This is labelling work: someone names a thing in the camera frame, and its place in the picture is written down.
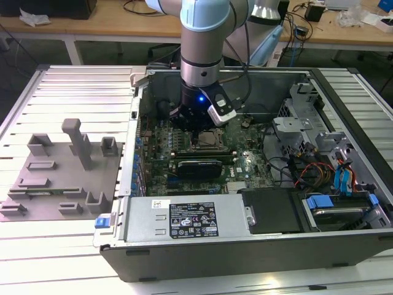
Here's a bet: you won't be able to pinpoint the silver CPU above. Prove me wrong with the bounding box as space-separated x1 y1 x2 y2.
198 132 220 147

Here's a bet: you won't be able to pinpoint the metal socket cover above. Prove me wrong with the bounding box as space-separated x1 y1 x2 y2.
192 128 227 152

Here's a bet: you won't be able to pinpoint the black RAM stick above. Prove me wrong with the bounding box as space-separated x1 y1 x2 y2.
170 149 236 158

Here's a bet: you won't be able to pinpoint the green motherboard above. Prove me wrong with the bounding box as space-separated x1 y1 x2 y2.
136 115 276 197

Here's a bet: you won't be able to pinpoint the black graphics card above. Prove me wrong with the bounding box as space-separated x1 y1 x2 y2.
176 159 224 179

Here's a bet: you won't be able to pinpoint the silver chipset heatsink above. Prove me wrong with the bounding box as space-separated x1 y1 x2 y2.
226 181 247 195

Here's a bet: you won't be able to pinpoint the silver drive cage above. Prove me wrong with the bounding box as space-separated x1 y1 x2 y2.
271 80 327 160

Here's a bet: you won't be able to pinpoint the wooden desk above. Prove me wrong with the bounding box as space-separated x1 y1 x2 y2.
0 0 393 65

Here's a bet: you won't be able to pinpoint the grey power supply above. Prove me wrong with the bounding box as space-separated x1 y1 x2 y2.
124 195 252 244

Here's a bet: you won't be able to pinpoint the small black box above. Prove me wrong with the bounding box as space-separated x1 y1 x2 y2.
305 3 325 23

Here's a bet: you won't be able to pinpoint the grey parts rack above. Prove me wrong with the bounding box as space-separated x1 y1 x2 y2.
0 118 123 222

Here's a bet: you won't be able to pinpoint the large black box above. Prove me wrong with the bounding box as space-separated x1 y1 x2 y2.
0 0 98 20

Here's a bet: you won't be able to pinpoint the open black PC case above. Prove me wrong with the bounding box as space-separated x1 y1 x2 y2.
91 66 393 283

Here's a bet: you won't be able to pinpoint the blue disk carrier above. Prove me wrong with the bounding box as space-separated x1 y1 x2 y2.
302 192 380 213

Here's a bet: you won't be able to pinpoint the clear plastic bag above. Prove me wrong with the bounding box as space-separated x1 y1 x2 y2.
336 6 365 28

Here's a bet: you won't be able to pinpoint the crumpled white paper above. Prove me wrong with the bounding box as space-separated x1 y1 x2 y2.
18 7 52 27

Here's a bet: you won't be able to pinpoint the flat grey device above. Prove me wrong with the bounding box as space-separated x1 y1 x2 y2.
324 0 360 9

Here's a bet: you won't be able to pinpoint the silver hard disk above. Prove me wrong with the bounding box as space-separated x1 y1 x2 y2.
311 206 368 232

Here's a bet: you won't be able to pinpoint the white cardboard box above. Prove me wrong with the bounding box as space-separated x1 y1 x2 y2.
362 12 393 33

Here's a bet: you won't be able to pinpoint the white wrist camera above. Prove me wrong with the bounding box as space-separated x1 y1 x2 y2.
207 88 237 127

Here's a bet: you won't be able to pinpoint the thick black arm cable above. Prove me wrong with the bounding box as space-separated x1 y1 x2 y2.
220 21 253 107

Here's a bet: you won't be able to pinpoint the black wire bundle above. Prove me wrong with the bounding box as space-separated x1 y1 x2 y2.
265 121 297 188

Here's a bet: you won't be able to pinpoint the red yellow wire bundle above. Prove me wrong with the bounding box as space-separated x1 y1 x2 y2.
294 162 336 188

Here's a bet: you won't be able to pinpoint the blue flat wires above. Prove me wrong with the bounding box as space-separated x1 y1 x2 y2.
333 162 357 197

